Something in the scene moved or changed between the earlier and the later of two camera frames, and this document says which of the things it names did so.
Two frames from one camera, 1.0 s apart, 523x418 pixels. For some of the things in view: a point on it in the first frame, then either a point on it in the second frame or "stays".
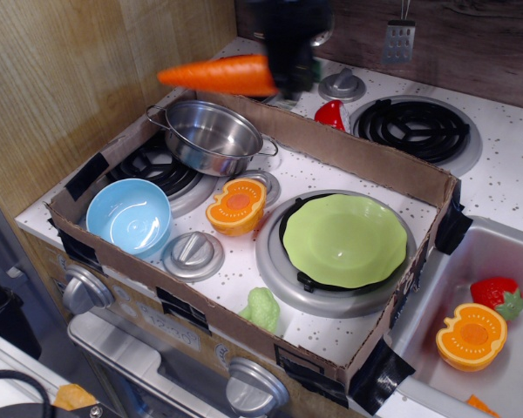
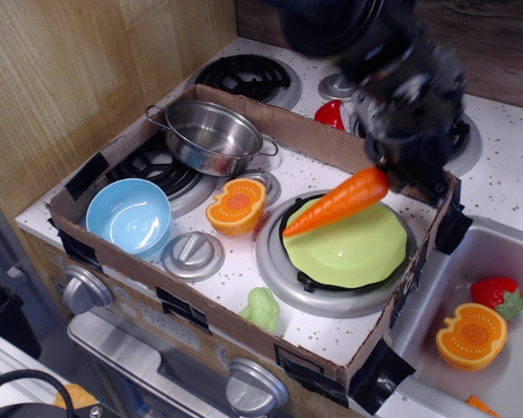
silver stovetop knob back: (343, 86) stays
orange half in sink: (473, 340) stays
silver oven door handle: (130, 356) stays
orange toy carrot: (252, 75) -> (363, 190)
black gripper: (287, 28) -> (410, 102)
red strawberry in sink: (500, 293) stays
